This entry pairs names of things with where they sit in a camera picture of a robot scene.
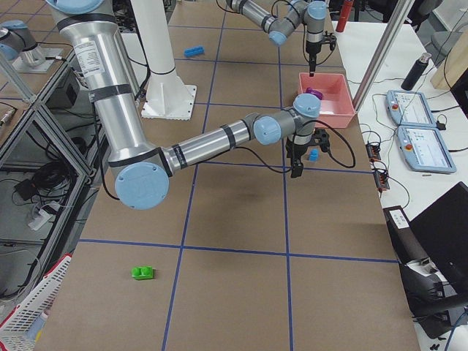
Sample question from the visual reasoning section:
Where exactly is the black laptop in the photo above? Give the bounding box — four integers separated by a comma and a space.
410, 181, 467, 293

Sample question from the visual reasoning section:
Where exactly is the long blue toy block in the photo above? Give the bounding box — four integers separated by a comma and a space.
184, 45, 205, 58

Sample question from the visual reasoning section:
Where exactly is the green toy block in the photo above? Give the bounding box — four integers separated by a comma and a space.
131, 266, 154, 281

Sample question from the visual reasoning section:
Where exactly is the aluminium frame post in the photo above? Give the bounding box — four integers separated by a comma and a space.
352, 0, 415, 112

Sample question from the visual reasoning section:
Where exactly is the usb hub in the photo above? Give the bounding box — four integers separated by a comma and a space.
373, 170, 390, 193
366, 143, 381, 162

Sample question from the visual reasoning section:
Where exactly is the lower teach pendant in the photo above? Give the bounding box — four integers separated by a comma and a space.
396, 125, 457, 174

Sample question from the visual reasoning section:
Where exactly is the small blue toy block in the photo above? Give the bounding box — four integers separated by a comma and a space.
308, 148, 320, 162

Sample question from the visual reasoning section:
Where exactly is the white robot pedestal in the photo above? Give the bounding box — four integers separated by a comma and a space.
131, 0, 197, 121

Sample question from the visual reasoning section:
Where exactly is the lower usb hub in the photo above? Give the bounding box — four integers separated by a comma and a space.
373, 170, 390, 193

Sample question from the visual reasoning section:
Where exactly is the teach pendant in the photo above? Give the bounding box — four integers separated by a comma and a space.
386, 90, 436, 127
396, 125, 457, 174

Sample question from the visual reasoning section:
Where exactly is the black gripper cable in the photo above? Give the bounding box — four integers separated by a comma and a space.
233, 124, 358, 173

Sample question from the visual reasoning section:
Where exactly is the upper usb hub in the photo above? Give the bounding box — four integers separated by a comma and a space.
366, 143, 381, 162

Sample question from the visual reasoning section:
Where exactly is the red bottle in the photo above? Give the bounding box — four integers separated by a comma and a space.
336, 0, 354, 33

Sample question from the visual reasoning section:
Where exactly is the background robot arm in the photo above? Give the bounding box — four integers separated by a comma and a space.
1, 20, 45, 67

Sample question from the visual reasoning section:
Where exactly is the pink plastic box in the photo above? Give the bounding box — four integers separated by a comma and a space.
297, 72, 355, 129

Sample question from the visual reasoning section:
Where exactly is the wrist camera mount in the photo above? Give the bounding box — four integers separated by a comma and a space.
314, 128, 331, 153

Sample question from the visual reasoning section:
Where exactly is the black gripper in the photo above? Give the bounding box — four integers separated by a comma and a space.
306, 31, 322, 77
286, 127, 314, 178

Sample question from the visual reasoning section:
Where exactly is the white plastic basket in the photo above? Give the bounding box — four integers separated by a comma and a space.
1, 254, 72, 350

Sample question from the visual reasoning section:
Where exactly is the purple toy block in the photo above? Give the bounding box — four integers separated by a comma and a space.
305, 87, 324, 100

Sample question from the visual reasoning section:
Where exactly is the upper teach pendant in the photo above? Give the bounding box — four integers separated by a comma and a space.
386, 90, 436, 127

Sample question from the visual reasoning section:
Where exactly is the black water bottle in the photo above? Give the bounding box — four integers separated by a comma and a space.
401, 52, 431, 91

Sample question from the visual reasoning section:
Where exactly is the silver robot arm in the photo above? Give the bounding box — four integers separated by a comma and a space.
49, 1, 321, 210
216, 0, 336, 77

